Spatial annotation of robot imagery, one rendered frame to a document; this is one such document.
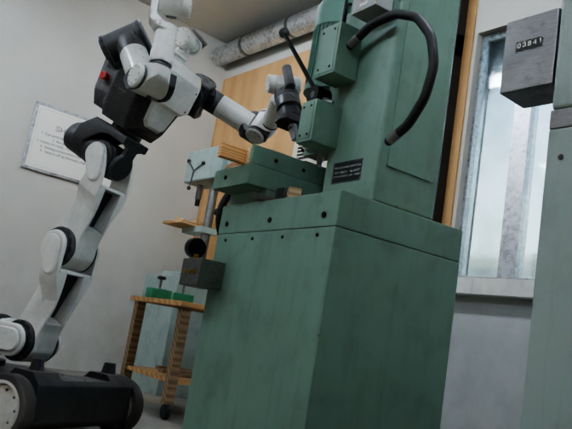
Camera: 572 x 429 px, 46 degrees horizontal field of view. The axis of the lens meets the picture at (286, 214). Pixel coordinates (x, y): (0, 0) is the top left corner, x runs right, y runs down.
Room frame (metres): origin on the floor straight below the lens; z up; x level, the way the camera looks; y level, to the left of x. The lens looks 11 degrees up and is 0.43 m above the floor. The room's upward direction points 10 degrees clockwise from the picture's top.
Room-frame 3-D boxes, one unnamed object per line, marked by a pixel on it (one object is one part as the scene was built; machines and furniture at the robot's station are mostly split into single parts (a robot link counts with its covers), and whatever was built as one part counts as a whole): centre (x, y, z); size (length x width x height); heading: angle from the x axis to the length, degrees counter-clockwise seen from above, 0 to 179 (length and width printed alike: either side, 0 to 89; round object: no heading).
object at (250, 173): (2.12, -0.05, 0.87); 0.61 x 0.30 x 0.06; 123
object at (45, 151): (4.49, 1.51, 1.48); 0.64 x 0.02 x 0.46; 128
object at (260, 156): (2.00, -0.13, 0.93); 0.60 x 0.02 x 0.06; 123
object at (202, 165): (4.30, 0.49, 0.79); 0.62 x 0.48 x 1.58; 36
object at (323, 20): (2.01, -0.08, 1.35); 0.18 x 0.18 x 0.31
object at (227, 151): (1.99, -0.03, 0.92); 0.59 x 0.02 x 0.04; 123
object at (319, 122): (1.77, -0.05, 1.02); 0.09 x 0.07 x 0.12; 123
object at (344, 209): (1.91, -0.15, 0.76); 0.57 x 0.45 x 0.09; 33
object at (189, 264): (1.99, 0.22, 0.58); 0.12 x 0.08 x 0.08; 33
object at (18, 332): (2.46, 0.86, 0.28); 0.21 x 0.20 x 0.13; 63
